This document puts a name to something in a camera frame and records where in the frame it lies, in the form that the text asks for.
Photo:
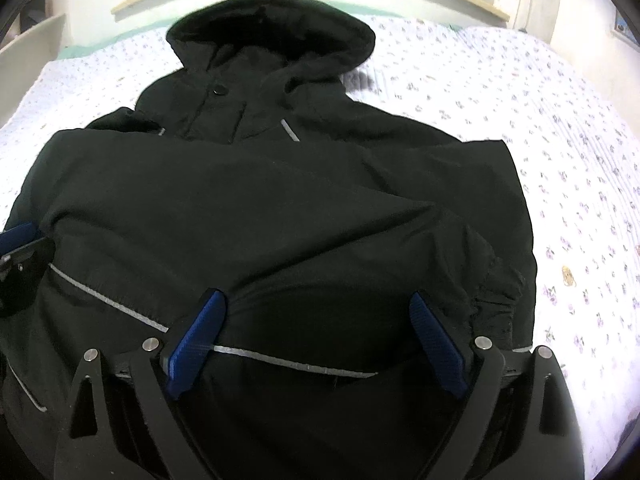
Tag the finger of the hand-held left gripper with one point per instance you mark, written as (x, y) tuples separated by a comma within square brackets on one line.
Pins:
[(17, 237)]

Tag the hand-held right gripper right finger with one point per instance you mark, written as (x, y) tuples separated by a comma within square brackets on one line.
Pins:
[(440, 350)]

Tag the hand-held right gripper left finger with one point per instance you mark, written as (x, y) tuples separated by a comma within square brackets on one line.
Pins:
[(192, 350)]

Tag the black hooded jacket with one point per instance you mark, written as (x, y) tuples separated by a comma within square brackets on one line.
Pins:
[(250, 200)]

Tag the green bed sheet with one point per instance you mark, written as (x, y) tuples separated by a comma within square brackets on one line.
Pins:
[(85, 49)]

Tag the bed with floral quilt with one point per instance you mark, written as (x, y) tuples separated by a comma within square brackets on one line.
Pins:
[(550, 160)]

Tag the colourful wall map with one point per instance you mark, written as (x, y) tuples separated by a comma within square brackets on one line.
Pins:
[(622, 25)]

